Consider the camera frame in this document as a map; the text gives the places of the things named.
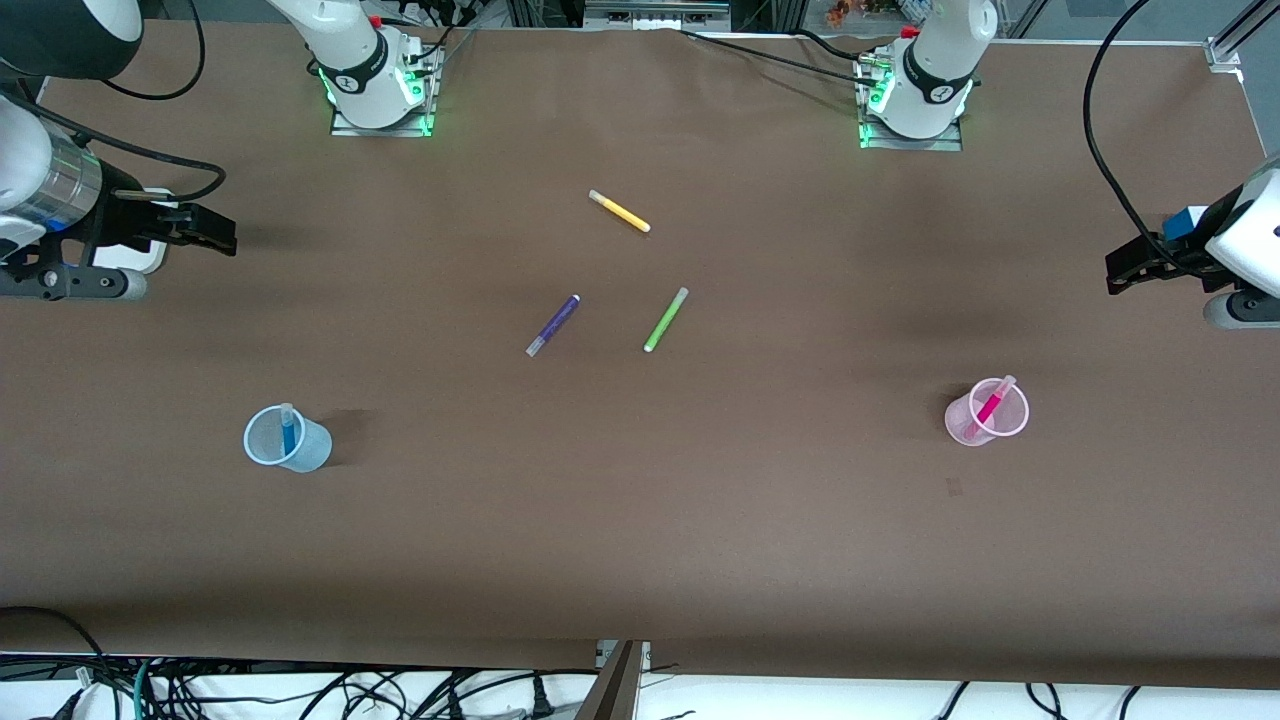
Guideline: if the pink marker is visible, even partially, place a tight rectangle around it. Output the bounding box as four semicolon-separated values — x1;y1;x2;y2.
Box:
968;375;1017;433

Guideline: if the white box device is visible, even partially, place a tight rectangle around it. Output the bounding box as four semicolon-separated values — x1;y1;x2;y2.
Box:
93;190;179;276

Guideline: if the aluminium corner profile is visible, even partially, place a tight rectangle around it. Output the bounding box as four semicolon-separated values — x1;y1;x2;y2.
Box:
1203;0;1280;73

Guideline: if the pink mesh cup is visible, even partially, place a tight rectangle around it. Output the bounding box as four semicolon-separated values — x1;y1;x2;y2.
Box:
945;378;1031;448

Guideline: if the blue mesh cup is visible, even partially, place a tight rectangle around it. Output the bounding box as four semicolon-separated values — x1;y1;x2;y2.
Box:
243;405;332;474

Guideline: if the purple marker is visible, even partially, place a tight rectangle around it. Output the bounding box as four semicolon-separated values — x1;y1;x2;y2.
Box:
526;294;582;358

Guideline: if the yellow marker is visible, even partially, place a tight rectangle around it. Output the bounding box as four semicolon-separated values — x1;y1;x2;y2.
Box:
588;189;652;234

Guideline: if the green marker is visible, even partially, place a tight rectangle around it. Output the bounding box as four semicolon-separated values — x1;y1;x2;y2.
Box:
643;287;690;354

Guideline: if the brown table cover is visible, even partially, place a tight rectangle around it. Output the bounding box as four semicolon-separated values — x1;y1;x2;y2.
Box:
0;20;1280;691

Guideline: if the black hanging cable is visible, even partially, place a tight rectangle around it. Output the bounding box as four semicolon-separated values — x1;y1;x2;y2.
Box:
100;0;207;102

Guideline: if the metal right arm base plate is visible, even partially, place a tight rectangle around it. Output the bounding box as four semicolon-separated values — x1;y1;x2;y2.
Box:
330;45;438;138

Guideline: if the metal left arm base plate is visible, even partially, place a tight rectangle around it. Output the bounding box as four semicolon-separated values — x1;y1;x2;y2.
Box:
858;55;964;152

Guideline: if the short black tabletop cable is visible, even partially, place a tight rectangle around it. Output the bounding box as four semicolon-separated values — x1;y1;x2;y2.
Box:
795;28;869;61

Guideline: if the black looped floor cable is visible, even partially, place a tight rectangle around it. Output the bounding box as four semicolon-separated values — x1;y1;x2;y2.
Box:
0;605;113;720

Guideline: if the long black tabletop cable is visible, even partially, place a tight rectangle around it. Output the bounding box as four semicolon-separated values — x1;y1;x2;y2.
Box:
680;28;886;86

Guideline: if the aluminium frame bar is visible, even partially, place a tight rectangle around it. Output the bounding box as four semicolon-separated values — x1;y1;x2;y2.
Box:
583;0;733;33

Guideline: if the black cable with plug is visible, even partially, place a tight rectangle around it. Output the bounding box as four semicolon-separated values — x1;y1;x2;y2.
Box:
440;668;601;720

